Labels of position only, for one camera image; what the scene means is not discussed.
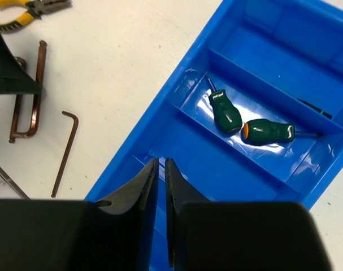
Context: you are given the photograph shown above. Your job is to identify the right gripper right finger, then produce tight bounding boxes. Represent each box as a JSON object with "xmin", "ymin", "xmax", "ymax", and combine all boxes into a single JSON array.
[{"xmin": 165, "ymin": 158, "xmax": 332, "ymax": 270}]

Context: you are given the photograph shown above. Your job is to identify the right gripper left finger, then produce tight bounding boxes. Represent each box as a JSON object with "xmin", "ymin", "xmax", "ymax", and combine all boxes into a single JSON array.
[{"xmin": 0, "ymin": 159, "xmax": 159, "ymax": 270}]

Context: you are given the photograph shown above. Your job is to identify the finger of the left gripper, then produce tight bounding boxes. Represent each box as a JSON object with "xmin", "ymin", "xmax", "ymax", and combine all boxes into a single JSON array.
[{"xmin": 0, "ymin": 33, "xmax": 41, "ymax": 95}]

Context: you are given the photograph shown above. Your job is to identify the large brown hex key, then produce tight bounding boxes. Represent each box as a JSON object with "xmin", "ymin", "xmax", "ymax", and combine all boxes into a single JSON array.
[{"xmin": 8, "ymin": 40, "xmax": 47, "ymax": 143}]

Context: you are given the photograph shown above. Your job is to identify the medium brown hex key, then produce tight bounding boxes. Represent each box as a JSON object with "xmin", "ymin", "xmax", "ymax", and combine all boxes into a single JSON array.
[{"xmin": 10, "ymin": 56, "xmax": 27, "ymax": 136}]

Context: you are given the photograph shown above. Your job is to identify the small brown hex key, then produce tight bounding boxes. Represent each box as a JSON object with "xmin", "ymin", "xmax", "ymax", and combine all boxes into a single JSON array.
[{"xmin": 51, "ymin": 111, "xmax": 79, "ymax": 198}]

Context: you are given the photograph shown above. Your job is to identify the green stubby screwdriver orange cap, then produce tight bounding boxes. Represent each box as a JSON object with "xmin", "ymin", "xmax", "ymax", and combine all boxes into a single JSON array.
[{"xmin": 241, "ymin": 119, "xmax": 322, "ymax": 146}]

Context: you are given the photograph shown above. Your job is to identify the blue divided plastic bin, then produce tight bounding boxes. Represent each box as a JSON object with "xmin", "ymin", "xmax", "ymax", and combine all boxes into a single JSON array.
[{"xmin": 86, "ymin": 0, "xmax": 343, "ymax": 270}]

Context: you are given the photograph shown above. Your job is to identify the yellow handled combination pliers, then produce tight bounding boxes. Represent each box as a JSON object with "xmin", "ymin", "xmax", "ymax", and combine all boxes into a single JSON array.
[{"xmin": 0, "ymin": 0, "xmax": 72, "ymax": 33}]

